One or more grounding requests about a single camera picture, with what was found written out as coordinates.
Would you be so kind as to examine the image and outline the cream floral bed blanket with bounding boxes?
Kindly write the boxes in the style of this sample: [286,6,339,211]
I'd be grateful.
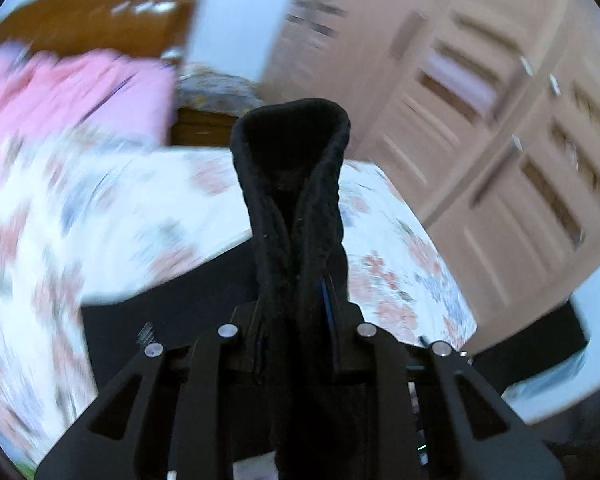
[0,127,478,467]

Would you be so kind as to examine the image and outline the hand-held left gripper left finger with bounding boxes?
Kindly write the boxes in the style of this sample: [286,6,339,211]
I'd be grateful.
[35,302,268,480]

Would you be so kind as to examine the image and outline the black pants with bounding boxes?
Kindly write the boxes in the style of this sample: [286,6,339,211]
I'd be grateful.
[80,97,590,480]

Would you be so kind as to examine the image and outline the pink pillow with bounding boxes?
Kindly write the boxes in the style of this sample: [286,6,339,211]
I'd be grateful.
[92,55,177,147]

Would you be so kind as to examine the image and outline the pink quilt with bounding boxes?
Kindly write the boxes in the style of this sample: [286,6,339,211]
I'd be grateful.
[0,42,131,201]

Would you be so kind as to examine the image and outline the light wooden wardrobe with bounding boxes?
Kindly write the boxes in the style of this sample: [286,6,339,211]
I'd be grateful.
[259,0,600,333]

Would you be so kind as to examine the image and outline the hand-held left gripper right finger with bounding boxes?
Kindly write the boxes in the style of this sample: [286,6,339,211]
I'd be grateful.
[320,275,566,480]

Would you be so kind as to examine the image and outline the brown wooden headboard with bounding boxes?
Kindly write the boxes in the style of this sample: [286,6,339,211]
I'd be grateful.
[0,0,207,62]

